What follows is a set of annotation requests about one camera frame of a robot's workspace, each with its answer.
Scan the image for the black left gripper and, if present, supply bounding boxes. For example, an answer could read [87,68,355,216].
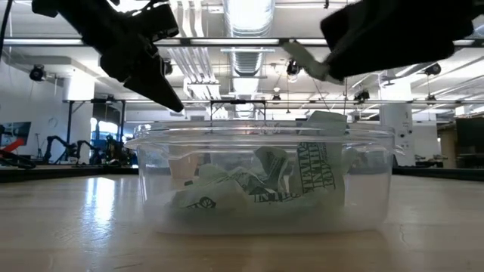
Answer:
[32,0,185,113]

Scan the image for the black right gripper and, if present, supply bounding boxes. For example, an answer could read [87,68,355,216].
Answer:
[320,0,484,82]

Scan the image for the green white stevia sweetener packet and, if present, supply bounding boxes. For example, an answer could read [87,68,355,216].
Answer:
[172,181,243,213]
[253,146,292,190]
[249,187,303,205]
[196,164,236,187]
[296,110,349,205]

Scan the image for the white square column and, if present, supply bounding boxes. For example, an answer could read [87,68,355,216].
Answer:
[380,81,416,167]
[62,70,95,152]

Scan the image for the dark background cabinet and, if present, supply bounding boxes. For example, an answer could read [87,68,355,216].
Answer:
[455,116,484,169]

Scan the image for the large clear plastic container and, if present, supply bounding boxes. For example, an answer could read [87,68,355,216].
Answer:
[123,119,404,236]

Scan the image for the black ceiling-mounted camera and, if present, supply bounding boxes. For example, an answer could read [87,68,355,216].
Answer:
[286,60,302,77]
[29,63,47,82]
[353,89,371,104]
[423,62,442,77]

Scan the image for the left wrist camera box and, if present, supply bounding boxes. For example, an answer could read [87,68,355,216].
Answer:
[149,2,181,43]

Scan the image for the black background gantry frame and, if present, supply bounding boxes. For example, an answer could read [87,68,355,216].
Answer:
[62,97,484,167]

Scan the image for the silver ceiling air duct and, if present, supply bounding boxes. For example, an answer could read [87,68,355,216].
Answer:
[222,0,277,118]

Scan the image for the dark wall-mounted screen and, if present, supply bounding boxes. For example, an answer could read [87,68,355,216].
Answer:
[0,121,33,149]

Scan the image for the black hanging cable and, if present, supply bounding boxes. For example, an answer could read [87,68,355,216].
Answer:
[0,0,14,61]

